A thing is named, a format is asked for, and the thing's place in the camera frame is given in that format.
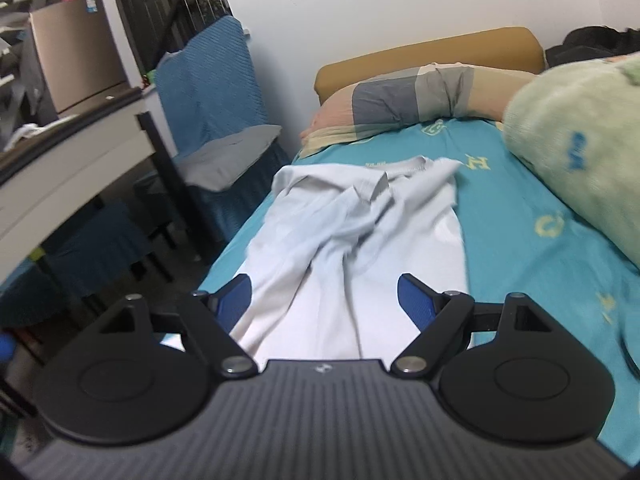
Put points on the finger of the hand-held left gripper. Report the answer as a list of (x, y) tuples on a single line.
[(5, 350)]

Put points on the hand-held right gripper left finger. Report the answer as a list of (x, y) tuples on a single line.
[(235, 302)]

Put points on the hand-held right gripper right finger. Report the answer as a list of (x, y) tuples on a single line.
[(415, 305)]

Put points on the white t-shirt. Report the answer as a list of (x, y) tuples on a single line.
[(350, 260)]

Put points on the bed with teal sheet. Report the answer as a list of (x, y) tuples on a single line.
[(525, 270)]

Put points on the blue covered chair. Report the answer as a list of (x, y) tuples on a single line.
[(210, 85), (95, 255)]

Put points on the grey seat cushion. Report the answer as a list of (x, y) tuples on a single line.
[(225, 157)]

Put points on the white desk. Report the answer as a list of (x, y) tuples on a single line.
[(65, 175)]

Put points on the colour block pillow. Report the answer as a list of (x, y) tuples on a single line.
[(400, 97)]

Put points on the white plastic bag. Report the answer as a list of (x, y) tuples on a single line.
[(22, 135)]

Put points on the green printed fleece blanket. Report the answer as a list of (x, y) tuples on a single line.
[(585, 150)]

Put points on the small green pot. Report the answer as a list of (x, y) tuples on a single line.
[(149, 76)]

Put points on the tan padded headboard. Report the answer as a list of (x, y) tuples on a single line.
[(425, 55)]

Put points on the grey hanging cloth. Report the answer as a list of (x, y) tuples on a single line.
[(35, 80)]

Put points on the beige refrigerator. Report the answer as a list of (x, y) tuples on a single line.
[(75, 55)]

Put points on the window with dark grille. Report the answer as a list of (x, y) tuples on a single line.
[(165, 5)]

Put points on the dark cloth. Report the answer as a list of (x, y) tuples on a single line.
[(595, 42)]

